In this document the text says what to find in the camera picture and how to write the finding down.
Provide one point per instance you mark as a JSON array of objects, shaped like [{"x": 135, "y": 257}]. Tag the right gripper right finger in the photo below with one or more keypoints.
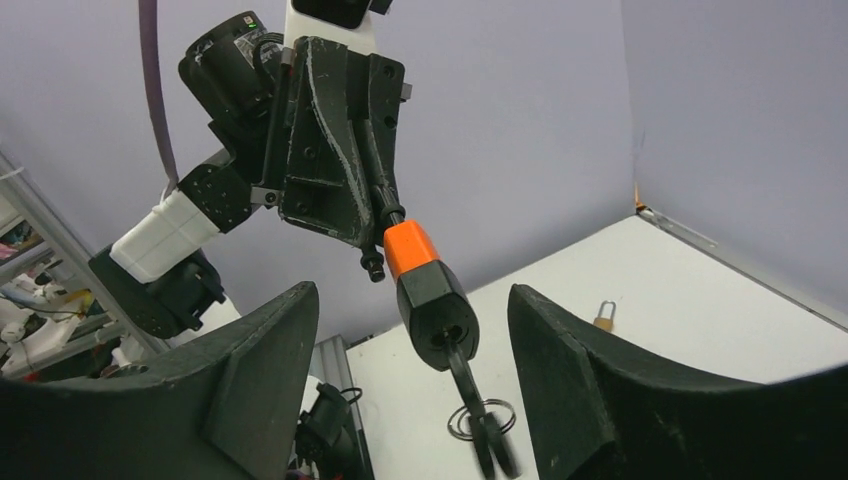
[{"x": 600, "y": 407}]

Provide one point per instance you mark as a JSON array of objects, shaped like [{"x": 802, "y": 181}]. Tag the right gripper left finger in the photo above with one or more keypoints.
[{"x": 223, "y": 406}]

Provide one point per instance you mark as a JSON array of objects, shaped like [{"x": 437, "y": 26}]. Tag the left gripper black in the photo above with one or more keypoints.
[{"x": 329, "y": 156}]

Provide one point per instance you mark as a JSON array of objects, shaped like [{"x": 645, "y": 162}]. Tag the orange padlock keys black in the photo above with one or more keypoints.
[{"x": 490, "y": 444}]

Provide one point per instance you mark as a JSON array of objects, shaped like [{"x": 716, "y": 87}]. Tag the orange padlock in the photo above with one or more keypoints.
[{"x": 433, "y": 305}]

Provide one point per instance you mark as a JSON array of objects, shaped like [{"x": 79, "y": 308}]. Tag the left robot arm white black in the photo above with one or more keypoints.
[{"x": 157, "y": 272}]

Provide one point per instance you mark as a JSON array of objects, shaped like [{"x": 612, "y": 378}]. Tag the cluttered metal shelf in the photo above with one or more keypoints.
[{"x": 53, "y": 308}]

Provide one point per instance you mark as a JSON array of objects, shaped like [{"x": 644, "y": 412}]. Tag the aluminium rail frame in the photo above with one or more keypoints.
[{"x": 779, "y": 284}]

